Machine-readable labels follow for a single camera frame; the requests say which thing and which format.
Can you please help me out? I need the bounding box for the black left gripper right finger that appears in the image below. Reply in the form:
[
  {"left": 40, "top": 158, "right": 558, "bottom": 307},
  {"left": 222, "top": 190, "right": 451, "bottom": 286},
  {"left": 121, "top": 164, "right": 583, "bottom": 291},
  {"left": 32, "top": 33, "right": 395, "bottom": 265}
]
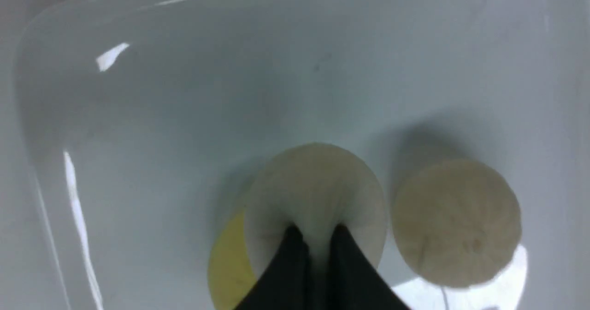
[{"left": 328, "top": 224, "right": 409, "bottom": 310}]

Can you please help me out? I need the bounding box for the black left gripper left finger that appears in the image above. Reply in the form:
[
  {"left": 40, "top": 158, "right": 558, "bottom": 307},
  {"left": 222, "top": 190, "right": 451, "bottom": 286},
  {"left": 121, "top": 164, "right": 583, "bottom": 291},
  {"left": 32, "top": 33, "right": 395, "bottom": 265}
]
[{"left": 236, "top": 225, "right": 312, "bottom": 310}]

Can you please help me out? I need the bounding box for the yellow steamed bun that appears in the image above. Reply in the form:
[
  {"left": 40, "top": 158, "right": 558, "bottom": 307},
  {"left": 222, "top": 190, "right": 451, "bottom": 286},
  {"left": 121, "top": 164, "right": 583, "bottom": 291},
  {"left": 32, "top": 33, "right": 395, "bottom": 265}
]
[{"left": 208, "top": 209, "right": 257, "bottom": 310}]

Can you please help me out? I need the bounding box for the white steamed bun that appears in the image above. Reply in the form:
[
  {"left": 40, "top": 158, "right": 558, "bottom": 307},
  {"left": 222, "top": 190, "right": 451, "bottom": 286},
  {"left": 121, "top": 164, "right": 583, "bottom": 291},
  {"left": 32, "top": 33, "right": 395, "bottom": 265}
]
[
  {"left": 244, "top": 143, "right": 388, "bottom": 278},
  {"left": 392, "top": 159, "right": 522, "bottom": 288}
]

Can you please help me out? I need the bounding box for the white rectangular plate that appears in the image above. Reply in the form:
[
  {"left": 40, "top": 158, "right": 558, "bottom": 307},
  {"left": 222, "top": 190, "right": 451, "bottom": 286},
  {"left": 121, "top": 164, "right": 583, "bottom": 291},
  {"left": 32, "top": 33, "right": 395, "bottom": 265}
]
[{"left": 11, "top": 0, "right": 589, "bottom": 310}]

